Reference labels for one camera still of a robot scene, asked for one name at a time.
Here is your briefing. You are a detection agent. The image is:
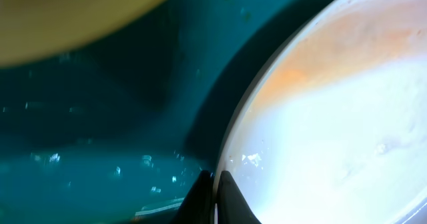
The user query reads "white plate with sauce streak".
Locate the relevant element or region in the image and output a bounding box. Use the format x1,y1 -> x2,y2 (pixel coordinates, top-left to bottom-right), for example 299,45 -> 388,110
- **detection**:
213,0 -> 426,223

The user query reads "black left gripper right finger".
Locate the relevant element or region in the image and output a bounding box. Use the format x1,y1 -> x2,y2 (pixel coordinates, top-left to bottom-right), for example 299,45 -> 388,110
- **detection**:
216,171 -> 261,224

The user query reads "teal plastic tray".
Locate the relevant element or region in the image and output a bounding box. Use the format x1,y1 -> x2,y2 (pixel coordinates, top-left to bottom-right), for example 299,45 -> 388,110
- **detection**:
1,0 -> 333,223

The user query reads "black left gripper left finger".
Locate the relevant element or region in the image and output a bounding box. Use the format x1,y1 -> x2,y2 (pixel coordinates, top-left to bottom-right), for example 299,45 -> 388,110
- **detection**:
170,170 -> 214,224

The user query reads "yellow plate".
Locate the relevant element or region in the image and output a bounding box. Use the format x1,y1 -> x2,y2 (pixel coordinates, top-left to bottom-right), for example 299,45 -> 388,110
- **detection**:
1,0 -> 165,68

